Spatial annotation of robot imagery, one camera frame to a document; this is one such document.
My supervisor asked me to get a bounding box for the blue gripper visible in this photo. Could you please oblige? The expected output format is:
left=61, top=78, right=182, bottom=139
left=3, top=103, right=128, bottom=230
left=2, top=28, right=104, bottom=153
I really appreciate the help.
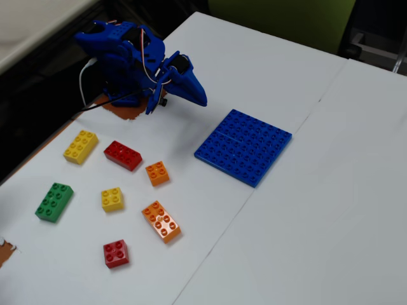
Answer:
left=157, top=50, right=209, bottom=107

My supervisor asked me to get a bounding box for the orange 2x4 block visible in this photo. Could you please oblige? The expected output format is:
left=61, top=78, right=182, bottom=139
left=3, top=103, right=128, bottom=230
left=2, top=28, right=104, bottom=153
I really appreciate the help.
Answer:
left=141, top=200, right=183, bottom=245

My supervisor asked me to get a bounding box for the orange 2x2 block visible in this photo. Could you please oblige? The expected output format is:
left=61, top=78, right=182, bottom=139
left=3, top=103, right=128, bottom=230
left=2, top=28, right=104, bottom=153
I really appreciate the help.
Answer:
left=145, top=161, right=170, bottom=187

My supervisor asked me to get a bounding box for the red 2x4 block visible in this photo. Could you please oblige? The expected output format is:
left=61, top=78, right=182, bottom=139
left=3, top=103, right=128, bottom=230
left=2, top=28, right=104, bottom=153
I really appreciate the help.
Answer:
left=103, top=140, right=143, bottom=172

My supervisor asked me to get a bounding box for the yellow 2x4 block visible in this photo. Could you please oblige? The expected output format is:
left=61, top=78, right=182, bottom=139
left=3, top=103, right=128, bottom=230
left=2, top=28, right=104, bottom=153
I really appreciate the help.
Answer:
left=62, top=129, right=99, bottom=165

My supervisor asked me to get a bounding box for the yellow 2x2 block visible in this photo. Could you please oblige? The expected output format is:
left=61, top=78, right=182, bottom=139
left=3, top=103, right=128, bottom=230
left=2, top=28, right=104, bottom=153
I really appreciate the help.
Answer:
left=100, top=187, right=125, bottom=213

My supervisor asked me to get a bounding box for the green 2x4 block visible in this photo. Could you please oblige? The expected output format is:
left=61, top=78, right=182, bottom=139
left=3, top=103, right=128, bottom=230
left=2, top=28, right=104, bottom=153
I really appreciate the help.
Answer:
left=34, top=182, right=74, bottom=224

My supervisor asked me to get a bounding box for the red 2x2 block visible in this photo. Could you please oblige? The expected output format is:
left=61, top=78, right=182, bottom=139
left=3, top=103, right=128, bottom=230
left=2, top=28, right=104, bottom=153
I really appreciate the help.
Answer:
left=102, top=239, right=130, bottom=269

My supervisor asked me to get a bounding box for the white foam board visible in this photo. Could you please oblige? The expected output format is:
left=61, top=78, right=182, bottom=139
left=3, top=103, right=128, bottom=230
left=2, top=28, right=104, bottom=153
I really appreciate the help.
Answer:
left=0, top=11, right=348, bottom=305
left=173, top=58, right=407, bottom=305

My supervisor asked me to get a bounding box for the green chair back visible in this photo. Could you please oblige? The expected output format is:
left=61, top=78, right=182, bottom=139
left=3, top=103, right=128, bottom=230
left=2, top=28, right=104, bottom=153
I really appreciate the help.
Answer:
left=208, top=0, right=356, bottom=57

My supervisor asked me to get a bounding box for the white side table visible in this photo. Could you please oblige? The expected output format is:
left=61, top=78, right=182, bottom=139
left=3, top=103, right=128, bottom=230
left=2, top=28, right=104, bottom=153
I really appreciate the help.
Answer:
left=0, top=0, right=99, bottom=76

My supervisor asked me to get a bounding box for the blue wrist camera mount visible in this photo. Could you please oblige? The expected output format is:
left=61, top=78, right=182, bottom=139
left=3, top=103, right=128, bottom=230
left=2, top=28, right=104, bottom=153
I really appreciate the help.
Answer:
left=145, top=68, right=170, bottom=116

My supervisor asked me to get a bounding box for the servo wire bundle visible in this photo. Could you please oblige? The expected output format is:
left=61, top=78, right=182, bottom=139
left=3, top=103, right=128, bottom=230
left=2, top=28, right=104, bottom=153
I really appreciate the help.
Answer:
left=139, top=27, right=166, bottom=96

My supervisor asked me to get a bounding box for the blue 8x8 base plate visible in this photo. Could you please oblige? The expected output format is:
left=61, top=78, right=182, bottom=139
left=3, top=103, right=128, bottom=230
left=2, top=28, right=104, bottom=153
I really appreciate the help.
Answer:
left=193, top=109, right=293, bottom=189

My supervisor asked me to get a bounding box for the black cable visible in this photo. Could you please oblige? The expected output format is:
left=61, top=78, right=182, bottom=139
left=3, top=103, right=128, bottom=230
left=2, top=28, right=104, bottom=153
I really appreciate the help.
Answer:
left=70, top=88, right=146, bottom=121

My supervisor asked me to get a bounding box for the white cable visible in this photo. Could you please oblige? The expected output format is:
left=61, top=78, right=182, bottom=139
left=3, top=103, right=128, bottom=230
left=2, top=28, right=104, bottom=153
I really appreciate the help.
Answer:
left=78, top=58, right=97, bottom=107

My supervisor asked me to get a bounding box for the grey metal chair frame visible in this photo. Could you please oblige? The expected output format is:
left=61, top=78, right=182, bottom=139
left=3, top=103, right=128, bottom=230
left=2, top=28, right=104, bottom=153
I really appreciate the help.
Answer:
left=338, top=27, right=407, bottom=76

